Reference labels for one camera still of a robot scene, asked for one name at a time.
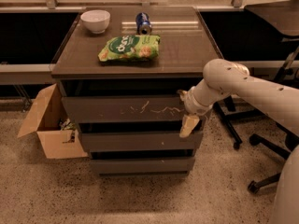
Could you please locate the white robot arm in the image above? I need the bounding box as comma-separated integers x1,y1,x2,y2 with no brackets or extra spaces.
179,59,299,224

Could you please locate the blue soda can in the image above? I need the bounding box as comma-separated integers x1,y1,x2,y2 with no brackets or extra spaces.
135,12,152,35

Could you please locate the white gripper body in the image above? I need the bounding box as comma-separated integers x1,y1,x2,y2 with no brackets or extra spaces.
183,89,213,116

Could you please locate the grey middle drawer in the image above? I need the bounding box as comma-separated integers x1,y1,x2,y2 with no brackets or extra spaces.
78,132,203,152

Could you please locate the green chip bag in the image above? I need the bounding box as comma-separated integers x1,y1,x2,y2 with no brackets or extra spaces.
98,35,160,62

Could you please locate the grey top drawer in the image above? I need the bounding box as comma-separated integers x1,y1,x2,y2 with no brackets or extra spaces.
62,95,186,123

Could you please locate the grey drawer cabinet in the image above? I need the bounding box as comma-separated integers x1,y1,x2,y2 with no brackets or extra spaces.
50,5,226,176

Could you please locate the white ceramic bowl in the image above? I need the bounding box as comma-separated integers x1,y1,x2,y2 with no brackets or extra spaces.
80,9,110,34

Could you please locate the grey bottom drawer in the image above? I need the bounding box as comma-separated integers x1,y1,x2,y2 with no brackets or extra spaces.
91,157,195,175

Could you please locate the grey drawer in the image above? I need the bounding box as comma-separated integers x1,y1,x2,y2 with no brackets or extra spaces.
62,95,186,123
91,157,195,175
78,132,203,152

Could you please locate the open cardboard box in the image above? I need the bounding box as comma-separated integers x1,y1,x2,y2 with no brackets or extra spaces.
18,84,88,159

